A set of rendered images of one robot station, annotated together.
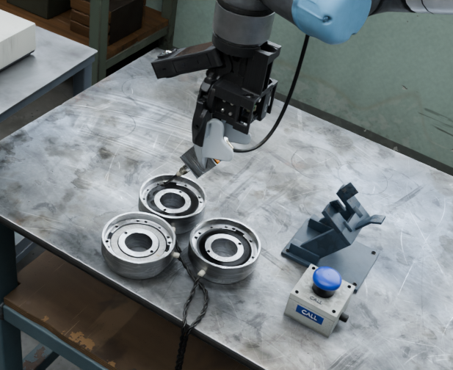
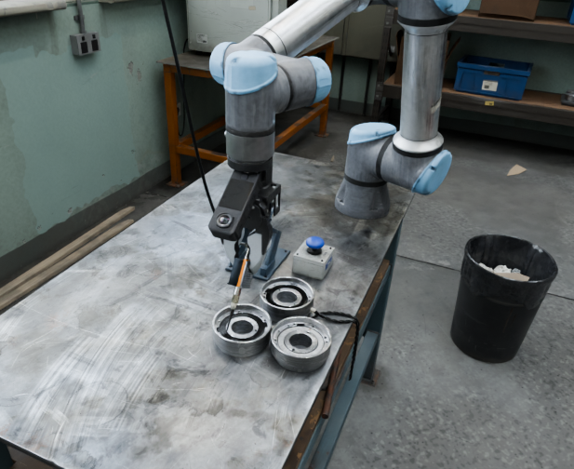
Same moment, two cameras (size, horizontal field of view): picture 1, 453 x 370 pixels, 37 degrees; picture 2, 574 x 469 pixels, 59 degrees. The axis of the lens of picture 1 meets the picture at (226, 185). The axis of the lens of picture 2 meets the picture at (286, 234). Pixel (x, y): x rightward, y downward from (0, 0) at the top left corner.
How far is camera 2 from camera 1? 108 cm
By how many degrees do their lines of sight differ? 73
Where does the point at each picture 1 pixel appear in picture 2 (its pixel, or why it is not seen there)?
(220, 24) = (267, 149)
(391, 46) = not seen: outside the picture
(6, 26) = not seen: outside the picture
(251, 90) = (268, 183)
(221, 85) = (265, 194)
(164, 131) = (112, 356)
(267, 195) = (201, 288)
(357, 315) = not seen: hidden behind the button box
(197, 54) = (254, 189)
